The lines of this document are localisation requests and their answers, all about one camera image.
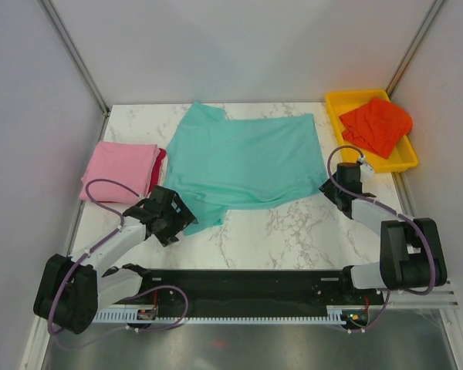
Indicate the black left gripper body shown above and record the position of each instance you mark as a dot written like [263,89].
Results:
[167,228]

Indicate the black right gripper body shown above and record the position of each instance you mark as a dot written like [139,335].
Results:
[335,175]

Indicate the teal t shirt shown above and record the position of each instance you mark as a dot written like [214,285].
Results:
[217,164]

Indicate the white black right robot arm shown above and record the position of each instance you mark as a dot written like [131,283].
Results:
[411,256]

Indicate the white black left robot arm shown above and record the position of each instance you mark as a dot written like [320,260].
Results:
[74,288]

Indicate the crimson folded t shirt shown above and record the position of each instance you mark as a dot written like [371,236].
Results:
[156,170]

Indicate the pink folded t shirt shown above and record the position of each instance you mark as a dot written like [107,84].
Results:
[122,170]

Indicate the orange t shirt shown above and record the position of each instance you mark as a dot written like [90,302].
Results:
[376,126]

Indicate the yellow plastic tray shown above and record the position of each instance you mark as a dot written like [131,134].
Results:
[338,103]

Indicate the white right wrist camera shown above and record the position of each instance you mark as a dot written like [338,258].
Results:
[366,170]

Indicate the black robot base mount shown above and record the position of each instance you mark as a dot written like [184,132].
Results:
[248,293]

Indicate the white slotted cable duct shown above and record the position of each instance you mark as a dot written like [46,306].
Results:
[130,315]

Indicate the aluminium frame rail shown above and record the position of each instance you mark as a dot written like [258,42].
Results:
[442,297]

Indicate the right aluminium corner post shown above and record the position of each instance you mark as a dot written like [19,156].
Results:
[415,44]

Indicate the aluminium corner post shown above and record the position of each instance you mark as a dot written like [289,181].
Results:
[69,45]
[415,44]

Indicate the left aluminium corner post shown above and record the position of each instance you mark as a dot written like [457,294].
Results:
[69,45]

